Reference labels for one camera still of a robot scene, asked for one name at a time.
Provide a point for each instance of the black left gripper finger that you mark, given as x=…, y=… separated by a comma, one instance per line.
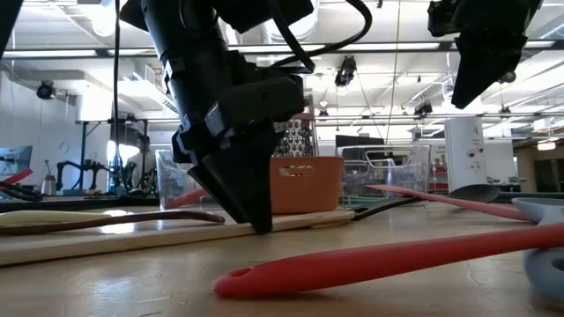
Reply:
x=211, y=189
x=251, y=185

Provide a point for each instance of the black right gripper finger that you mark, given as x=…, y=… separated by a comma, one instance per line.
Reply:
x=484, y=61

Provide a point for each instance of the wooden slotted spatula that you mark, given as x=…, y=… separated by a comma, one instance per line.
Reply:
x=132, y=242

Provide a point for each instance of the red silicone spoon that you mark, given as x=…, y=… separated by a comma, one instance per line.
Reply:
x=352, y=264

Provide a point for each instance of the pink silicone spatula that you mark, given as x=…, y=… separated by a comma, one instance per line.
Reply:
x=440, y=200

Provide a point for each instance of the blue-grey silicone spoon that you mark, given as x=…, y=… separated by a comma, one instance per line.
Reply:
x=546, y=282

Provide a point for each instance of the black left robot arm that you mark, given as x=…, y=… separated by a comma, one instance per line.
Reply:
x=185, y=53

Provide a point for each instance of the black background robot arm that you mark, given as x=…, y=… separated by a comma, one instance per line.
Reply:
x=83, y=166

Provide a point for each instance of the black ceiling spotlight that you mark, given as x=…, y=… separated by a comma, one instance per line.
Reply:
x=346, y=72
x=423, y=109
x=507, y=77
x=46, y=90

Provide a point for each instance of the clear plastic bin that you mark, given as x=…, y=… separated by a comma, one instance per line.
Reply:
x=169, y=176
x=396, y=176

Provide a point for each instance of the black overhead light bar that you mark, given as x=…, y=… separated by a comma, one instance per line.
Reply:
x=445, y=45

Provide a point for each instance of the brown wooden spoon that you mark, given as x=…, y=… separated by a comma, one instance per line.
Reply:
x=176, y=216

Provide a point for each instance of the orange plastic bin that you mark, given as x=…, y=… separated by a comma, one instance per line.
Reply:
x=308, y=189

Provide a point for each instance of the person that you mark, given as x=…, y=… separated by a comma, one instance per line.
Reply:
x=143, y=165

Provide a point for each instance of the pink metal box grater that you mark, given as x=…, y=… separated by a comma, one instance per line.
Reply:
x=299, y=141

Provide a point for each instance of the white square column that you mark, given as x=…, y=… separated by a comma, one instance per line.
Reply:
x=465, y=154

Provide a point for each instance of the black flat screen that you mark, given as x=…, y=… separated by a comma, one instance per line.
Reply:
x=359, y=141

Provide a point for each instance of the silver kettle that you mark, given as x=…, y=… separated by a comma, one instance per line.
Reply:
x=48, y=187

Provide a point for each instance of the red bar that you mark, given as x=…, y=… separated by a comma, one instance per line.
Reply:
x=20, y=176

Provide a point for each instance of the computer monitor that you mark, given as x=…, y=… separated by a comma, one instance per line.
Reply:
x=15, y=158

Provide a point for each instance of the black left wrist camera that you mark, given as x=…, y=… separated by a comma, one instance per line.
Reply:
x=260, y=103

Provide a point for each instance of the black metal frame stand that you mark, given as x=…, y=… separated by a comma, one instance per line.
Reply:
x=83, y=154

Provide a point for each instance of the black table frame rail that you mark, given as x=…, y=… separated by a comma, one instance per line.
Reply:
x=88, y=203

